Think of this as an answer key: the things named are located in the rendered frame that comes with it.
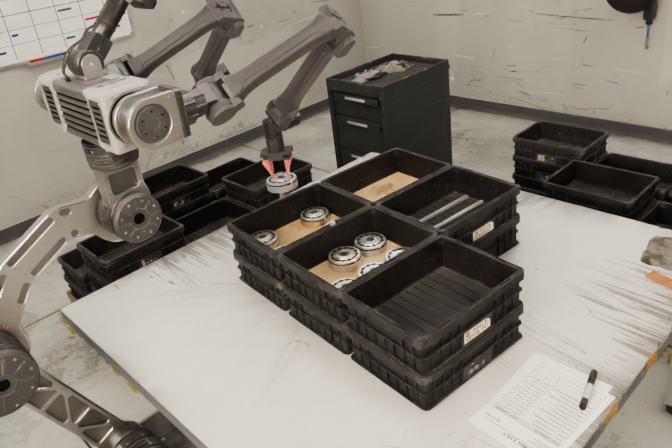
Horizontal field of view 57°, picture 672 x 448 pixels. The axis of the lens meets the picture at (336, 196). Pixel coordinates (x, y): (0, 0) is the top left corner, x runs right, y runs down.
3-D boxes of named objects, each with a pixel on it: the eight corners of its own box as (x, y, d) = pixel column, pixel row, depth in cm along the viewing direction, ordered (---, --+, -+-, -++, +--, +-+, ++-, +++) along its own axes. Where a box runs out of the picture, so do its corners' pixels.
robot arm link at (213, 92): (190, 87, 150) (202, 104, 149) (224, 76, 156) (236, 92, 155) (182, 108, 157) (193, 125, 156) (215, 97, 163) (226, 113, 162)
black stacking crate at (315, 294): (343, 328, 168) (338, 294, 164) (281, 287, 190) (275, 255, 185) (442, 267, 189) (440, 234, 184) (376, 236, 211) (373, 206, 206)
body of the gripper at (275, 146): (263, 153, 207) (259, 132, 204) (293, 150, 206) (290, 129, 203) (260, 160, 201) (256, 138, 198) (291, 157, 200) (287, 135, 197)
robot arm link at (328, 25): (333, -11, 156) (356, 19, 155) (336, 14, 170) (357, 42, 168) (186, 89, 154) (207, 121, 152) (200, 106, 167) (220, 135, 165)
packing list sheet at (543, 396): (554, 477, 132) (554, 475, 132) (463, 424, 148) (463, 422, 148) (621, 390, 152) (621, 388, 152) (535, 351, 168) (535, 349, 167)
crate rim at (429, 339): (422, 352, 142) (421, 343, 141) (339, 300, 164) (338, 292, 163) (527, 277, 163) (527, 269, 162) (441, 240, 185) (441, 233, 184)
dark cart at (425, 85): (394, 231, 375) (381, 87, 336) (342, 212, 405) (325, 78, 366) (453, 193, 410) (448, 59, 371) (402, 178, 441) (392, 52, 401)
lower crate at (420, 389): (426, 418, 151) (424, 380, 146) (347, 360, 173) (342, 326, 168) (525, 338, 172) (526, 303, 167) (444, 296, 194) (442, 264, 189)
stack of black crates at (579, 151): (604, 208, 341) (610, 131, 321) (578, 231, 323) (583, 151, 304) (538, 191, 368) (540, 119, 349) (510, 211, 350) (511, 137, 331)
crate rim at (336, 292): (339, 300, 164) (338, 292, 163) (275, 260, 186) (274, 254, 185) (441, 240, 185) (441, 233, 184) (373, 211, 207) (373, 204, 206)
